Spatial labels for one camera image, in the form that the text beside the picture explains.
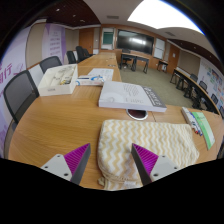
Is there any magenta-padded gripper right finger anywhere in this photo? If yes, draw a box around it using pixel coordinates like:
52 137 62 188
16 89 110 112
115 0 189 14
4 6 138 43
130 143 183 186

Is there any white paper sheet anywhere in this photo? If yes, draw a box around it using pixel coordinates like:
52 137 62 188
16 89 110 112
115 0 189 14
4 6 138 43
87 67 115 82

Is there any dark presenter desk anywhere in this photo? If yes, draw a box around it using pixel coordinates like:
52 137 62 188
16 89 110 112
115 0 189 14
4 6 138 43
119 52 151 75

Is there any blue capped marker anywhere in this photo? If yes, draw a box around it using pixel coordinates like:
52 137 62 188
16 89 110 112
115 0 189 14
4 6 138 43
194 118 204 137

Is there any small dark side table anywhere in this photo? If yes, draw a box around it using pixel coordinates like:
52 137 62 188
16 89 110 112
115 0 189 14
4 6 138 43
156 59 169 73

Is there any brown wooden door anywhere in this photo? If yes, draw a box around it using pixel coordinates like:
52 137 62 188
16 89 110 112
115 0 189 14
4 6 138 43
166 44 181 75
78 28 95 55

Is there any black office chairs row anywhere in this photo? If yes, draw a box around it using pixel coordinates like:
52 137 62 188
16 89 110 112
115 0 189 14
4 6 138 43
75 45 94 63

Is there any green booklet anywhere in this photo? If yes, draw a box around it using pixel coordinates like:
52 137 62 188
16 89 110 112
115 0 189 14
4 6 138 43
191 111 216 151

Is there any black mesh office chair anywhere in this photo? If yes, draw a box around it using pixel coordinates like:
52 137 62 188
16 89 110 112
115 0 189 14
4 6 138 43
2 69 40 131
39 55 63 74
65 50 78 65

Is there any thick white book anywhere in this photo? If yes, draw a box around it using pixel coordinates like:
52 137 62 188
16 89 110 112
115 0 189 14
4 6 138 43
98 80 168 113

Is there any purple white wall graphic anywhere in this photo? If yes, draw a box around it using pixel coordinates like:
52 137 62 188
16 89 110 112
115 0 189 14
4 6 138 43
0 24 33 159

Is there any purple wall banner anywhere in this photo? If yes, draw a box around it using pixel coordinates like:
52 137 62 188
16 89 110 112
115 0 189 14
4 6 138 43
41 23 67 64

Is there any large ceiling light panel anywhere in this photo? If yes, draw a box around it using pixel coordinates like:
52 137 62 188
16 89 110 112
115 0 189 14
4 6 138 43
127 0 205 35

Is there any blue white packet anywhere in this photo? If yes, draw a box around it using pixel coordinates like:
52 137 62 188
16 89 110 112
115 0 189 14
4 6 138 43
75 75 106 87

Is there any large black wall screen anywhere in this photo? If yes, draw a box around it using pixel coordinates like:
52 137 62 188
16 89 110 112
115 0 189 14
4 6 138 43
116 29 155 56

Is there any long wooden side table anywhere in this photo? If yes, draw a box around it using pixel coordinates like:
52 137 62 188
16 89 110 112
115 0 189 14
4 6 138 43
169 67 221 114

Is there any round metal table grommet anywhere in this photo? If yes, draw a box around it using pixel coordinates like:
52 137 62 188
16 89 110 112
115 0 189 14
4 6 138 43
125 108 149 121

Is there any black chairs group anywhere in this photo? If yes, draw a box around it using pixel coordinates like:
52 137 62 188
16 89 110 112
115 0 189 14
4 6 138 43
188 73 224 119

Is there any white green wall board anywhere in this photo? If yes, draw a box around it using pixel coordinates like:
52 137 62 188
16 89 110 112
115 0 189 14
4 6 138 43
100 27 115 51

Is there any white open cardboard box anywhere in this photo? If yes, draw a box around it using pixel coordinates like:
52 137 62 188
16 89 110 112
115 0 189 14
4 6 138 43
37 63 79 97

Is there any white whiteboard eraser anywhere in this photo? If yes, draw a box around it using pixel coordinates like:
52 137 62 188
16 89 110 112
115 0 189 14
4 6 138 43
180 106 195 127

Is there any black swivel chair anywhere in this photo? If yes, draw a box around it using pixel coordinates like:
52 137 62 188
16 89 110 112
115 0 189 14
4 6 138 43
120 48 132 69

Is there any cream zigzag patterned towel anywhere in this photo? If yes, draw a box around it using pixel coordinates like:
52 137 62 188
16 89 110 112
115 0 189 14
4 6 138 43
97 119 200 191

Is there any colourful wall poster display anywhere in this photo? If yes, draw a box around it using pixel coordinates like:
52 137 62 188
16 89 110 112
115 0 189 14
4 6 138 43
198 58 224 101

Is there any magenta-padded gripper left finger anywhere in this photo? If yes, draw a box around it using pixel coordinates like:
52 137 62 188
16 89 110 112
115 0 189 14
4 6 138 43
39 143 92 185

